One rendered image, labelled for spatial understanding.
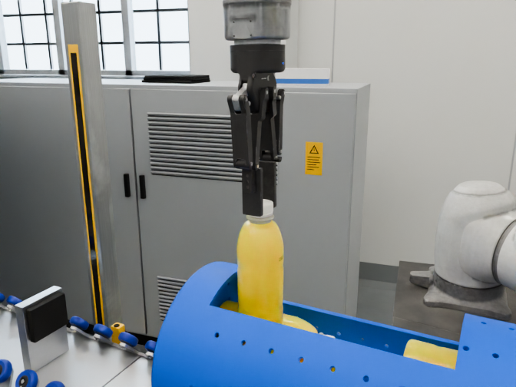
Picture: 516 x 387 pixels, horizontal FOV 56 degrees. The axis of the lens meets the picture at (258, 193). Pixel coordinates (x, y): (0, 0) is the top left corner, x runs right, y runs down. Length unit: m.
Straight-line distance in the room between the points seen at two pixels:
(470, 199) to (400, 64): 2.26
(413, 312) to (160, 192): 1.58
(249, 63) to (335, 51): 2.71
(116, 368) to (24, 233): 2.01
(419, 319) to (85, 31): 1.04
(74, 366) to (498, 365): 0.84
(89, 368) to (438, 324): 0.75
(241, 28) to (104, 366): 0.79
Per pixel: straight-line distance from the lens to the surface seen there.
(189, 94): 2.27
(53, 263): 3.01
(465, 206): 1.11
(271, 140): 0.70
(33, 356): 1.17
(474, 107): 3.32
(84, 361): 1.18
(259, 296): 0.73
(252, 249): 0.70
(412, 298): 1.22
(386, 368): 0.64
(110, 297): 1.49
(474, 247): 1.11
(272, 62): 0.65
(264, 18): 0.64
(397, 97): 3.31
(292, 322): 0.82
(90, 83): 1.33
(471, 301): 1.20
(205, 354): 0.71
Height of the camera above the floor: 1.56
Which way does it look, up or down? 16 degrees down
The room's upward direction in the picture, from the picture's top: straight up
